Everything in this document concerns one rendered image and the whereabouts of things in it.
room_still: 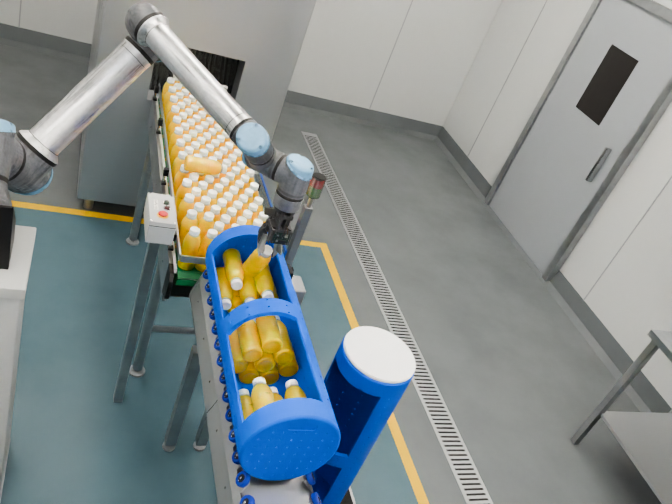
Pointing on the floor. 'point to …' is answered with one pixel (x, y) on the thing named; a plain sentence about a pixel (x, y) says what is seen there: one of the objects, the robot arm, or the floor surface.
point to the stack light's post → (298, 233)
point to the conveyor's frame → (166, 267)
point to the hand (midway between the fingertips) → (266, 251)
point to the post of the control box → (136, 320)
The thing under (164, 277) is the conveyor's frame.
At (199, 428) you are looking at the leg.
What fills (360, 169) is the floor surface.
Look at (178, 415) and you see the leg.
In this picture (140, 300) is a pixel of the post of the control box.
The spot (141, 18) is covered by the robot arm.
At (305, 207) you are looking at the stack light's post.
